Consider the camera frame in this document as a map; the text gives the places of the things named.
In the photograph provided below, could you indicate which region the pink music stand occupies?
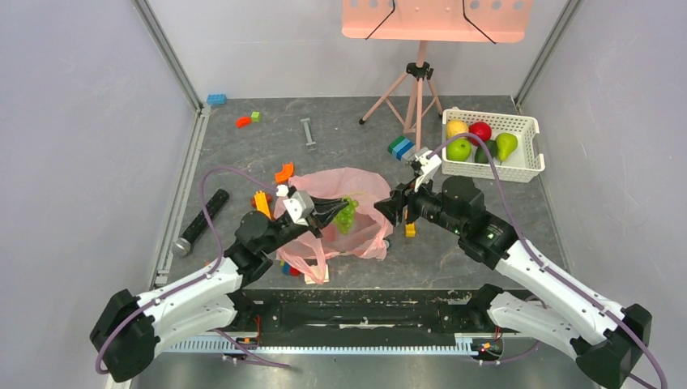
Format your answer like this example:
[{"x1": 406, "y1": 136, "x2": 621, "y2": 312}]
[{"x1": 341, "y1": 0, "x2": 533, "y2": 144}]

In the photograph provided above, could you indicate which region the red fake apple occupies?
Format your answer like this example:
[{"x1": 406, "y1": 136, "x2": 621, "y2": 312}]
[{"x1": 468, "y1": 121, "x2": 493, "y2": 143}]

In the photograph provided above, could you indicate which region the grey toy bar piece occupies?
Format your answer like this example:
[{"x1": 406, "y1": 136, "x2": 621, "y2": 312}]
[{"x1": 301, "y1": 118, "x2": 317, "y2": 151}]

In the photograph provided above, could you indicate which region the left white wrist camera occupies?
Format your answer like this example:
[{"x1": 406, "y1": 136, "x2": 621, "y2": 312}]
[{"x1": 276, "y1": 184, "x2": 314, "y2": 226}]

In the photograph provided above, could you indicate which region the yellow orange toy car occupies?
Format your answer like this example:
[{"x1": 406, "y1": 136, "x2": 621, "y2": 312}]
[{"x1": 250, "y1": 190, "x2": 273, "y2": 220}]

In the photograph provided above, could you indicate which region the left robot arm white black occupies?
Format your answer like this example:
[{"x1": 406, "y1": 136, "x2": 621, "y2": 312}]
[{"x1": 89, "y1": 191, "x2": 349, "y2": 383}]

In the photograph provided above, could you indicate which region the pink plastic bag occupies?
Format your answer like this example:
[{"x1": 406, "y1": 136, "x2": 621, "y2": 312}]
[{"x1": 276, "y1": 167, "x2": 393, "y2": 284}]

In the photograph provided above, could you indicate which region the green blue grey brick stack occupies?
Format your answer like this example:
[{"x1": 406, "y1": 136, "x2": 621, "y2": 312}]
[{"x1": 387, "y1": 135, "x2": 417, "y2": 164}]

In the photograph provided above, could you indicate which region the blue toy brick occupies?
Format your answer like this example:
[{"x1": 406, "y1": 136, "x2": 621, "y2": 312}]
[{"x1": 206, "y1": 93, "x2": 227, "y2": 106}]

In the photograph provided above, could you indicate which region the purple cable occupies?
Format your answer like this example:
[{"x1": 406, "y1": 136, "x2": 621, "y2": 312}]
[
  {"x1": 94, "y1": 166, "x2": 291, "y2": 376},
  {"x1": 429, "y1": 133, "x2": 668, "y2": 389}
]

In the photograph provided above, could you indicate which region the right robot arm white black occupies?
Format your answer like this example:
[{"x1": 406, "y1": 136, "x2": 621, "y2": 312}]
[{"x1": 374, "y1": 176, "x2": 652, "y2": 388}]

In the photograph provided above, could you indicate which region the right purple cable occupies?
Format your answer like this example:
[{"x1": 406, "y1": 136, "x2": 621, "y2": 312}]
[{"x1": 429, "y1": 133, "x2": 668, "y2": 389}]

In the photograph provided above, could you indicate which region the white plastic basket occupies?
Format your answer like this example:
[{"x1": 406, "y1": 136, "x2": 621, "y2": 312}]
[{"x1": 441, "y1": 107, "x2": 545, "y2": 183}]

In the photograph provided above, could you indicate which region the green fake fruit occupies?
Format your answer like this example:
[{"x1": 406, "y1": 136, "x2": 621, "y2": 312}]
[{"x1": 334, "y1": 197, "x2": 359, "y2": 235}]

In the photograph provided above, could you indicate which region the yellow curved toy brick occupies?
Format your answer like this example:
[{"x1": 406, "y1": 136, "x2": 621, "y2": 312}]
[{"x1": 405, "y1": 222, "x2": 416, "y2": 237}]

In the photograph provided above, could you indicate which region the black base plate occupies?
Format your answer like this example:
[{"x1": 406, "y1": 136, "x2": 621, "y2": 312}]
[{"x1": 222, "y1": 289, "x2": 495, "y2": 348}]

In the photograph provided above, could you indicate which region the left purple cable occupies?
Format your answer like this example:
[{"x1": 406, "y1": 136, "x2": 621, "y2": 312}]
[{"x1": 94, "y1": 166, "x2": 291, "y2": 376}]

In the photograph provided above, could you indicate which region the red arch toy brick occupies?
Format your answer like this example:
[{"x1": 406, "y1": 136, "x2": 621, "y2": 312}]
[{"x1": 236, "y1": 117, "x2": 253, "y2": 129}]

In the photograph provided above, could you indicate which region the green fake pear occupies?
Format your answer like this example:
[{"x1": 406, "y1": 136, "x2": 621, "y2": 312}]
[{"x1": 495, "y1": 132, "x2": 518, "y2": 162}]

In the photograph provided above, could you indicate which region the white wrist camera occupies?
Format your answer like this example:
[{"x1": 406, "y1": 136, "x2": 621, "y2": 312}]
[
  {"x1": 276, "y1": 184, "x2": 314, "y2": 226},
  {"x1": 411, "y1": 147, "x2": 442, "y2": 192}
]

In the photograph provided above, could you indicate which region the yellow fake lemon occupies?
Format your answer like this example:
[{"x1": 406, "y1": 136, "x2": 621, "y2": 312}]
[{"x1": 446, "y1": 119, "x2": 469, "y2": 139}]

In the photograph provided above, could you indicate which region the dark green fake avocado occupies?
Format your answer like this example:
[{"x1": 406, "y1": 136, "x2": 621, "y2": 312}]
[{"x1": 474, "y1": 139, "x2": 498, "y2": 164}]

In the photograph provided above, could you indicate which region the cream white toy brick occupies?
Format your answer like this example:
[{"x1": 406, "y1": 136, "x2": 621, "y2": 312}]
[{"x1": 304, "y1": 273, "x2": 330, "y2": 284}]

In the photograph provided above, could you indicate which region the orange curved toy piece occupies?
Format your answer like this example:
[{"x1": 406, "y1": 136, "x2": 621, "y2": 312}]
[{"x1": 274, "y1": 162, "x2": 295, "y2": 185}]

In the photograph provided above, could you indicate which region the green fake apple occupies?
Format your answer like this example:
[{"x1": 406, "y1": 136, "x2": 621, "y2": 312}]
[{"x1": 445, "y1": 138, "x2": 472, "y2": 162}]

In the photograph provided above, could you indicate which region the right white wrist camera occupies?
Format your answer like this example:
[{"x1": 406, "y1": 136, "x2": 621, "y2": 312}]
[{"x1": 411, "y1": 147, "x2": 442, "y2": 192}]

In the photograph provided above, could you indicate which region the multicolour stacked brick block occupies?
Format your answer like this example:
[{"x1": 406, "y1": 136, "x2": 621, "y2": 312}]
[{"x1": 280, "y1": 261, "x2": 301, "y2": 277}]

